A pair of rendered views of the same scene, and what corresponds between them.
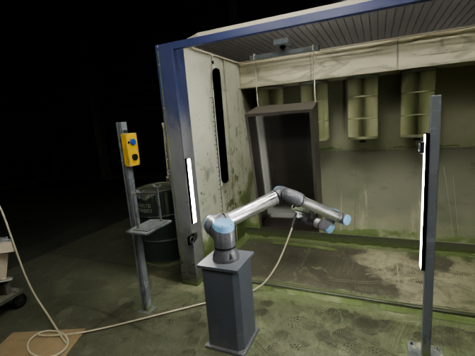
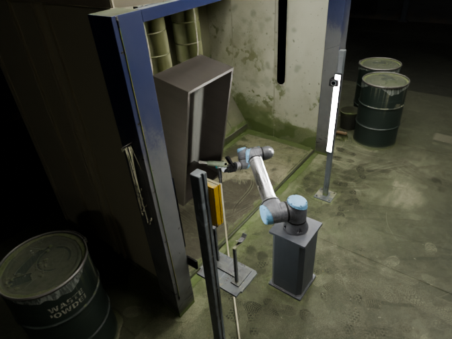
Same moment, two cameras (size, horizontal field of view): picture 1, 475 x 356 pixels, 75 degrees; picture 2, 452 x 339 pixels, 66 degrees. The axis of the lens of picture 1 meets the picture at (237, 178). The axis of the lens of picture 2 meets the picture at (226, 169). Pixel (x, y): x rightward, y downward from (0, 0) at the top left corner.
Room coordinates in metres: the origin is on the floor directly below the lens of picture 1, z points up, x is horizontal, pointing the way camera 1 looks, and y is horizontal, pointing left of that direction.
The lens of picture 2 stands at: (2.04, 2.17, 2.57)
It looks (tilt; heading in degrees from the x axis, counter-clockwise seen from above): 34 degrees down; 285
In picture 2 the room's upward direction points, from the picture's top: 4 degrees counter-clockwise
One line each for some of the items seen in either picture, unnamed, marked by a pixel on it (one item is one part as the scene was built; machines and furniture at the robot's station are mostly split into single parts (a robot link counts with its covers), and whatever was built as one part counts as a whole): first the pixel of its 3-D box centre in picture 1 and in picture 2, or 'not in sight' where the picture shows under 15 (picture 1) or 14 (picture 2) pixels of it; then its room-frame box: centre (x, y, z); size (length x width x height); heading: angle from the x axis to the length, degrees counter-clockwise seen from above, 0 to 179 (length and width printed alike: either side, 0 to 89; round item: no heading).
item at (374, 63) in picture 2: not in sight; (380, 64); (1.05, -3.16, 0.86); 0.54 x 0.54 x 0.01
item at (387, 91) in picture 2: not in sight; (379, 110); (1.07, -2.50, 0.44); 0.59 x 0.58 x 0.89; 80
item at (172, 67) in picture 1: (182, 171); (156, 198); (2.97, 0.52, 1.14); 0.18 x 0.18 x 2.29; 65
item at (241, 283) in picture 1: (230, 299); (293, 255); (2.06, 0.12, 0.32); 0.31 x 0.31 x 0.64; 65
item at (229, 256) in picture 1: (225, 251); (296, 222); (2.06, 0.12, 0.69); 0.19 x 0.19 x 0.10
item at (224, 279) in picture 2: (149, 226); (226, 272); (2.46, 0.75, 0.78); 0.31 x 0.23 x 0.01; 155
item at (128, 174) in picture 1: (134, 221); (212, 284); (2.52, 0.88, 0.82); 0.06 x 0.06 x 1.64; 65
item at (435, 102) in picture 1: (430, 235); (332, 132); (1.76, -1.13, 0.82); 0.05 x 0.05 x 1.64; 65
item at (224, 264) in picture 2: (148, 206); (227, 252); (2.46, 0.73, 0.95); 0.26 x 0.15 x 0.32; 155
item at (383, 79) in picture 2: not in sight; (385, 80); (1.07, -2.51, 0.86); 0.54 x 0.54 x 0.01
